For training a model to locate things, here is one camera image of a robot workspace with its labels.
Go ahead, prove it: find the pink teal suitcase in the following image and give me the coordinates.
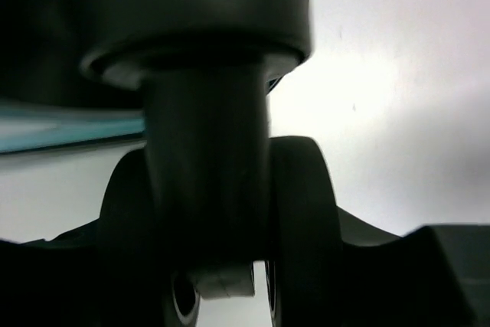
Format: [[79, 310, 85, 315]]
[[1, 0, 341, 326]]

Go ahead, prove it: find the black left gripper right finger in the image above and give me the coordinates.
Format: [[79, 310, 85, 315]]
[[339, 210, 489, 326]]

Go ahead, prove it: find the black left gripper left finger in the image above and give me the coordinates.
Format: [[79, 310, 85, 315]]
[[1, 223, 101, 326]]

